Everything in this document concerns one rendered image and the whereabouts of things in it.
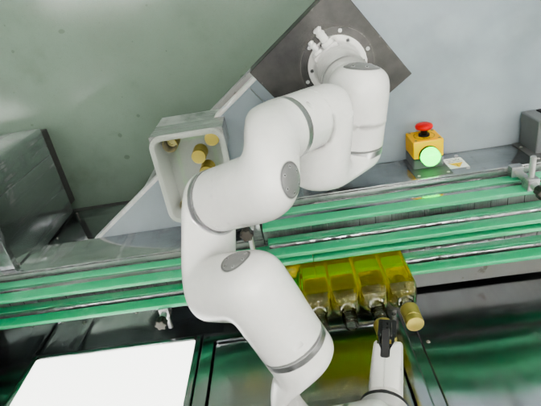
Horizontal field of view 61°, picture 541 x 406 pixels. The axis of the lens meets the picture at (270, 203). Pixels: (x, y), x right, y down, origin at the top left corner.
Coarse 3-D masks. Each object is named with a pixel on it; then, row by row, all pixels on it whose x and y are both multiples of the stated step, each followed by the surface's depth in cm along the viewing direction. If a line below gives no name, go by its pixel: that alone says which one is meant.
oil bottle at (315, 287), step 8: (312, 256) 106; (304, 264) 103; (312, 264) 103; (320, 264) 103; (304, 272) 101; (312, 272) 100; (320, 272) 100; (304, 280) 98; (312, 280) 98; (320, 280) 97; (304, 288) 96; (312, 288) 95; (320, 288) 95; (328, 288) 95; (304, 296) 94; (312, 296) 93; (320, 296) 93; (328, 296) 93; (312, 304) 92; (320, 304) 92; (328, 304) 93; (328, 312) 93
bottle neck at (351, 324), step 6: (342, 306) 92; (348, 306) 91; (354, 306) 92; (342, 312) 91; (348, 312) 90; (354, 312) 90; (342, 318) 90; (348, 318) 88; (354, 318) 88; (348, 324) 90; (354, 324) 89
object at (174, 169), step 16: (208, 128) 102; (160, 144) 108; (192, 144) 110; (208, 144) 110; (224, 144) 103; (160, 160) 107; (176, 160) 112; (192, 160) 112; (224, 160) 105; (160, 176) 106; (176, 176) 114; (176, 192) 115; (176, 208) 114
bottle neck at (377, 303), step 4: (372, 300) 91; (376, 300) 91; (380, 300) 91; (372, 304) 91; (376, 304) 90; (380, 304) 90; (372, 308) 90; (376, 308) 89; (380, 308) 89; (384, 308) 89; (372, 312) 89; (376, 312) 88; (380, 312) 88; (384, 312) 88; (376, 316) 87; (380, 316) 87; (384, 316) 87; (388, 316) 88
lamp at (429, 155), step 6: (426, 150) 104; (432, 150) 103; (438, 150) 105; (420, 156) 105; (426, 156) 103; (432, 156) 103; (438, 156) 103; (426, 162) 104; (432, 162) 104; (438, 162) 104
